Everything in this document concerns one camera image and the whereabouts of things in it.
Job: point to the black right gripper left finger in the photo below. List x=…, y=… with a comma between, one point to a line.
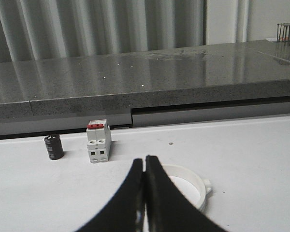
x=125, y=211

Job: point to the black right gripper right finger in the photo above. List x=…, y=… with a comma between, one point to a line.
x=167, y=208

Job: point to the white half pipe clamp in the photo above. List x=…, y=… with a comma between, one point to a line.
x=203, y=186

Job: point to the black cylindrical capacitor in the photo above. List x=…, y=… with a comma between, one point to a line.
x=54, y=146

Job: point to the grey stone counter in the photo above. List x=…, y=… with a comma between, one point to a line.
x=212, y=82

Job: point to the white pleated curtain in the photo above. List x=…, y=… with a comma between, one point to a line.
x=38, y=29

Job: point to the white circuit breaker red switch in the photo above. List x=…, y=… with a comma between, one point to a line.
x=99, y=141

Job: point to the black wire rack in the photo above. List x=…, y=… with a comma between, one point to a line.
x=283, y=32

